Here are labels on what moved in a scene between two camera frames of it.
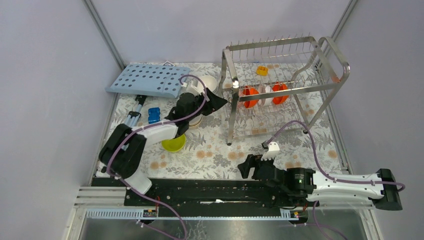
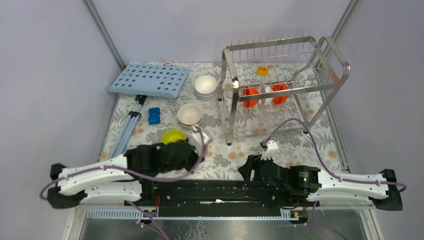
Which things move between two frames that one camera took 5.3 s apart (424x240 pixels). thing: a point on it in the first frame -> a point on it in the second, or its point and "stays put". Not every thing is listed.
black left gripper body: (198, 100) -> (188, 164)
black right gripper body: (258, 163) stays put
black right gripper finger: (244, 167) stays put
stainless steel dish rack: (278, 85) stays put
